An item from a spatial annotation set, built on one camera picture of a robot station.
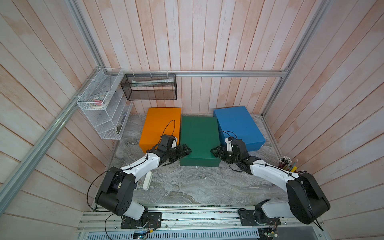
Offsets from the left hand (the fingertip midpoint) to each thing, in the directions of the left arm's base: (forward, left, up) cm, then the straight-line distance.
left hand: (186, 155), depth 87 cm
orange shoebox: (+7, +14, +22) cm, 27 cm away
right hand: (+2, -17, 0) cm, 17 cm away
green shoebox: (+13, -9, +4) cm, 16 cm away
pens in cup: (-9, -52, +8) cm, 53 cm away
